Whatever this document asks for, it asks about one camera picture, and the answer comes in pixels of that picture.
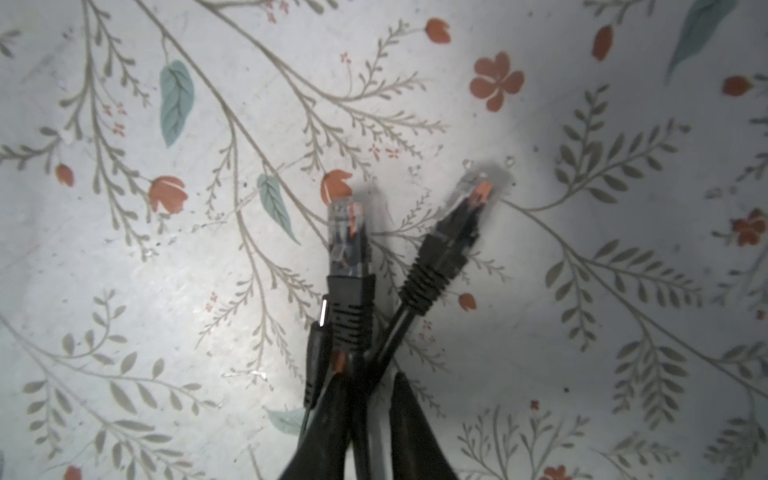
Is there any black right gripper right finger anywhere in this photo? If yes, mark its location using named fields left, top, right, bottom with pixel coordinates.
left=389, top=372, right=458, bottom=480

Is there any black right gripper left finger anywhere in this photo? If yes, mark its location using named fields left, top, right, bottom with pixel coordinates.
left=280, top=374, right=351, bottom=480

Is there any black ethernet cable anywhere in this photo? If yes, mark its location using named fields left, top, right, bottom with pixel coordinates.
left=326, top=163, right=511, bottom=480

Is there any thin black usb cable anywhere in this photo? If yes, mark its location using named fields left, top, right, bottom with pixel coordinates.
left=296, top=293, right=332, bottom=451

